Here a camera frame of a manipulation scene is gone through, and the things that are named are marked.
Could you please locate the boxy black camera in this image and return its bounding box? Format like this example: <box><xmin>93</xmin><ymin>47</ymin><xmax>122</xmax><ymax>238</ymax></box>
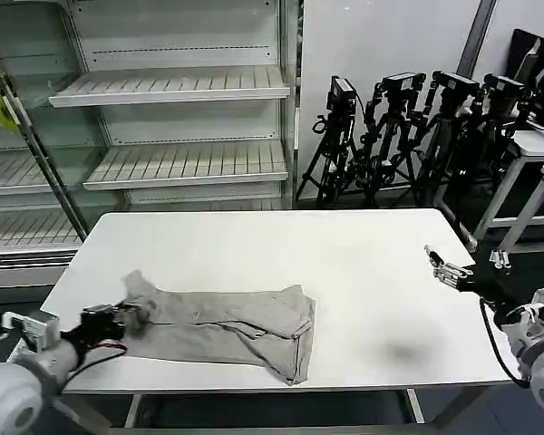
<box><xmin>325</xmin><ymin>75</ymin><xmax>359</xmax><ymax>114</ymax></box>

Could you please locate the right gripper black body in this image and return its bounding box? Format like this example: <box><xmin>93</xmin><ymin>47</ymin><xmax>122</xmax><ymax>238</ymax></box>
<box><xmin>456</xmin><ymin>262</ymin><xmax>535</xmax><ymax>314</ymax></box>

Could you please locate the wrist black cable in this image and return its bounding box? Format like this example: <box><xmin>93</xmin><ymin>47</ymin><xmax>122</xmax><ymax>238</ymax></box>
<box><xmin>478</xmin><ymin>295</ymin><xmax>534</xmax><ymax>390</ymax></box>
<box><xmin>59</xmin><ymin>343</ymin><xmax>129</xmax><ymax>389</ymax></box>

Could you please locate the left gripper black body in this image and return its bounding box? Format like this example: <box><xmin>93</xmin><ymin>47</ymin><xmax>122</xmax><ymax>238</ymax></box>
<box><xmin>62</xmin><ymin>304</ymin><xmax>129</xmax><ymax>353</ymax></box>

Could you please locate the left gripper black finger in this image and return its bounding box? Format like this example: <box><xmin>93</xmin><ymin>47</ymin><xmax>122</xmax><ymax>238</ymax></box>
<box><xmin>116</xmin><ymin>315</ymin><xmax>151</xmax><ymax>340</ymax></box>
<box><xmin>112</xmin><ymin>299</ymin><xmax>152</xmax><ymax>319</ymax></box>

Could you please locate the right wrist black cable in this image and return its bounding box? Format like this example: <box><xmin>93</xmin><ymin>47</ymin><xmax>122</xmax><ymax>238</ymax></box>
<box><xmin>478</xmin><ymin>295</ymin><xmax>534</xmax><ymax>390</ymax></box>

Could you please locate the glass-sided white shelf unit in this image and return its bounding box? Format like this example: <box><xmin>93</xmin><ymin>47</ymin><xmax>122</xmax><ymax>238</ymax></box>
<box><xmin>0</xmin><ymin>0</ymin><xmax>91</xmax><ymax>289</ymax></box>

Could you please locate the grey metal rack pole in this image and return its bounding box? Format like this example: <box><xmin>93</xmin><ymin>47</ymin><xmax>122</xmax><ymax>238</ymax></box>
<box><xmin>0</xmin><ymin>24</ymin><xmax>90</xmax><ymax>241</ymax></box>

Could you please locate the black tripod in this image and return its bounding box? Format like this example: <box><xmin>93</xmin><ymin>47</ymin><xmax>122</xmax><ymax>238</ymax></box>
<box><xmin>360</xmin><ymin>83</ymin><xmax>425</xmax><ymax>208</ymax></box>
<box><xmin>414</xmin><ymin>90</ymin><xmax>477</xmax><ymax>253</ymax></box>
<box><xmin>295</xmin><ymin>111</ymin><xmax>368</xmax><ymax>208</ymax></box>
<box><xmin>460</xmin><ymin>94</ymin><xmax>537</xmax><ymax>191</ymax></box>

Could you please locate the white empty shelf unit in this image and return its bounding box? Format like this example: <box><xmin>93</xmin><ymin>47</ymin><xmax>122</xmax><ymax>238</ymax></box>
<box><xmin>47</xmin><ymin>0</ymin><xmax>303</xmax><ymax>213</ymax></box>

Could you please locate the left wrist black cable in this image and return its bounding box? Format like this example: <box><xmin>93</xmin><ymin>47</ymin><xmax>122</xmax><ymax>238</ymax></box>
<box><xmin>59</xmin><ymin>343</ymin><xmax>129</xmax><ymax>389</ymax></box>

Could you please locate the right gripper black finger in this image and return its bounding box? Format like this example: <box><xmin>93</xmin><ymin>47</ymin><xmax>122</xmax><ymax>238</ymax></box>
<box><xmin>423</xmin><ymin>244</ymin><xmax>473</xmax><ymax>290</ymax></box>
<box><xmin>489</xmin><ymin>249</ymin><xmax>512</xmax><ymax>272</ymax></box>

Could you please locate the grey printed t-shirt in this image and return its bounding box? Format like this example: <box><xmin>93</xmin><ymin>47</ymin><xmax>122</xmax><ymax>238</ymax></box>
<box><xmin>120</xmin><ymin>268</ymin><xmax>317</xmax><ymax>387</ymax></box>

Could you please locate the flat black camera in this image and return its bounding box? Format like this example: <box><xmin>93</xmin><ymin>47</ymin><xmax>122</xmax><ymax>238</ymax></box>
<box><xmin>380</xmin><ymin>72</ymin><xmax>428</xmax><ymax>95</ymax></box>
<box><xmin>432</xmin><ymin>70</ymin><xmax>481</xmax><ymax>99</ymax></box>
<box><xmin>482</xmin><ymin>73</ymin><xmax>526</xmax><ymax>102</ymax></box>

